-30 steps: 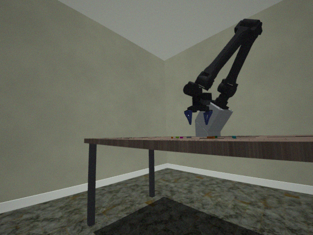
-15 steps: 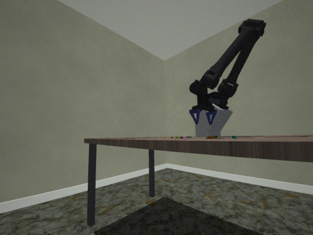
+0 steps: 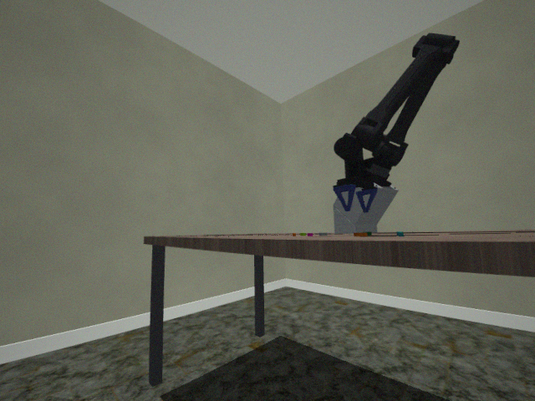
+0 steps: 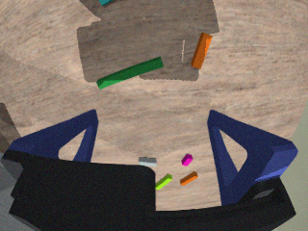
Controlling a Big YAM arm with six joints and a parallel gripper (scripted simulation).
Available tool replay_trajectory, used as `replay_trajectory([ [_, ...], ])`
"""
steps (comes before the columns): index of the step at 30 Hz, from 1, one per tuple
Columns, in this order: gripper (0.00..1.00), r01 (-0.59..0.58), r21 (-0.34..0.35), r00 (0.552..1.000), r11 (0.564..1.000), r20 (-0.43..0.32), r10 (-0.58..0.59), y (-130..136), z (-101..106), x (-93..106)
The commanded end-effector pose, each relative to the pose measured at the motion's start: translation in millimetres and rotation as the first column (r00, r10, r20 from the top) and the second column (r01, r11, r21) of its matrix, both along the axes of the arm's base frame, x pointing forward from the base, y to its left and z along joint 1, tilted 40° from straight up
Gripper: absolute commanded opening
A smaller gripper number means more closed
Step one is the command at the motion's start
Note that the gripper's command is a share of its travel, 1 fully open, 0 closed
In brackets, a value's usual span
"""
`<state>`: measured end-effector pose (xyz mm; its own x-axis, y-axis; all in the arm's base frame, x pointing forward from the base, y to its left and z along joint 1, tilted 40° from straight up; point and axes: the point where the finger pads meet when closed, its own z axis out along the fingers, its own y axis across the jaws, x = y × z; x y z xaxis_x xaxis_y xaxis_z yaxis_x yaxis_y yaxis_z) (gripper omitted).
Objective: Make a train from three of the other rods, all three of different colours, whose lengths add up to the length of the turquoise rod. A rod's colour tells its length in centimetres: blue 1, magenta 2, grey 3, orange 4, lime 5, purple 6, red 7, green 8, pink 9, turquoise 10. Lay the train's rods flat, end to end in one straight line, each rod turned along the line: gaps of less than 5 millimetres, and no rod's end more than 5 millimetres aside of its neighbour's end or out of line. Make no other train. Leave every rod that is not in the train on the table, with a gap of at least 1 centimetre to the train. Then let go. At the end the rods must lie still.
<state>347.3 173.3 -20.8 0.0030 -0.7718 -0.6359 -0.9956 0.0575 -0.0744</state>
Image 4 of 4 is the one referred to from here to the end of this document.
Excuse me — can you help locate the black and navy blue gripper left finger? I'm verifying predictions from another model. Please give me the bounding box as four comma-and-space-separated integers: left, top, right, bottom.
8, 109, 98, 162

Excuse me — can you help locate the turquoise rod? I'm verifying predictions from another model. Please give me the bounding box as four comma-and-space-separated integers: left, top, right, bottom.
99, 0, 114, 6

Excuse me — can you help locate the magenta rod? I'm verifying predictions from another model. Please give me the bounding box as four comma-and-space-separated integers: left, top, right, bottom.
182, 154, 193, 166

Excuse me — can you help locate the orange rectangular bar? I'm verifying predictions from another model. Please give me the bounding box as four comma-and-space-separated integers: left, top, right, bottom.
191, 32, 212, 69
180, 172, 198, 186

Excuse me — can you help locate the grey rod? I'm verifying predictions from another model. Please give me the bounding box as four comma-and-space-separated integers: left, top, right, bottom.
139, 157, 157, 167

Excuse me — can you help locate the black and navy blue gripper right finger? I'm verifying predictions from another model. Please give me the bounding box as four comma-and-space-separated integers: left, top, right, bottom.
207, 110, 298, 205

